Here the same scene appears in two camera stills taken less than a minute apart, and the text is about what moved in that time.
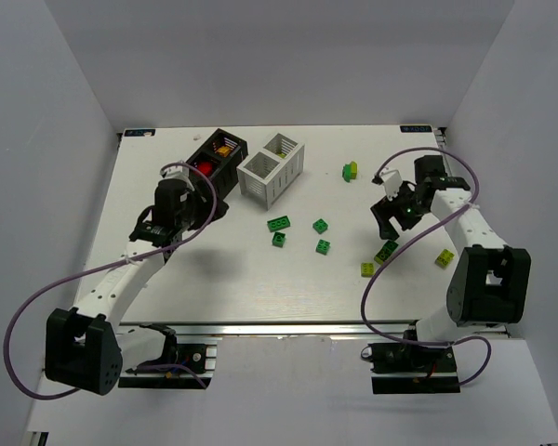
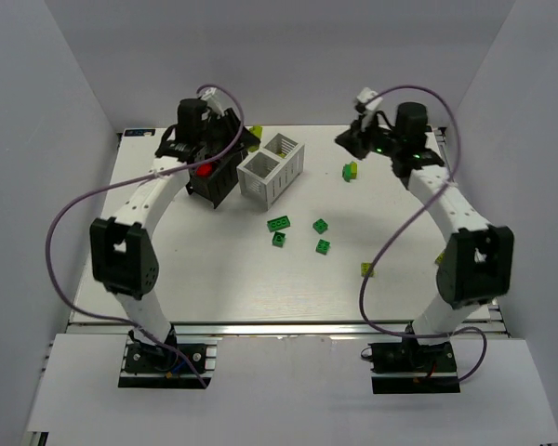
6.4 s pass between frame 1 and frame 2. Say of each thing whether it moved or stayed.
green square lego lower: stayed
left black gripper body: moved
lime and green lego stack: moved
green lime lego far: stayed
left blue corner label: stayed
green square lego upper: stayed
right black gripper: moved
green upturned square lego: stayed
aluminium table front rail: stayed
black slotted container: stayed
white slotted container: stayed
